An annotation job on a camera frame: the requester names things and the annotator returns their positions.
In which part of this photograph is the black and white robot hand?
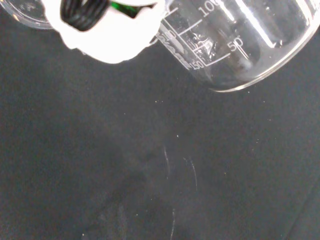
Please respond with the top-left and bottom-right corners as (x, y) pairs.
(41, 0), (166, 65)

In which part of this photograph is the black bench cloth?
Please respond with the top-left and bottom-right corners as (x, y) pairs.
(0, 7), (320, 240)

